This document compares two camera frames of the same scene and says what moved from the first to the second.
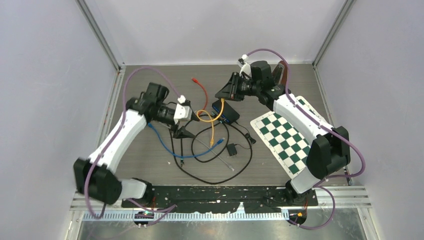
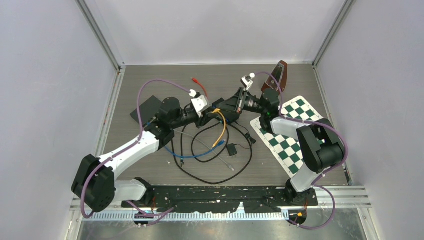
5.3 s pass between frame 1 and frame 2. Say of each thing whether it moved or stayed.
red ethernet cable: stayed
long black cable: stayed
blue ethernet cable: stayed
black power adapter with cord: stayed
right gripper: moved
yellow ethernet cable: moved
